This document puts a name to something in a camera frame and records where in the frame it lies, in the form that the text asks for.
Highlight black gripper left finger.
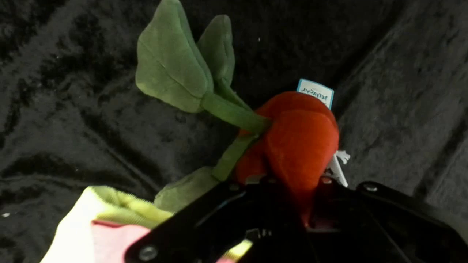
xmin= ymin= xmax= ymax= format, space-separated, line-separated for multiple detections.
xmin=122 ymin=177 xmax=298 ymax=263

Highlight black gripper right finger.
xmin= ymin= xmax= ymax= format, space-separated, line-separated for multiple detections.
xmin=298 ymin=177 xmax=468 ymax=263

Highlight red radish plush toy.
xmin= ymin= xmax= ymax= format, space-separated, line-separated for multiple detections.
xmin=134 ymin=0 xmax=350 ymax=216

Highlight yellow microfiber cloth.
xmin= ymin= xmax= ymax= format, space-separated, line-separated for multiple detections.
xmin=40 ymin=184 xmax=173 ymax=263

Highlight black velvet tablecloth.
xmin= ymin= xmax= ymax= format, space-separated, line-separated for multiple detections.
xmin=0 ymin=0 xmax=468 ymax=263

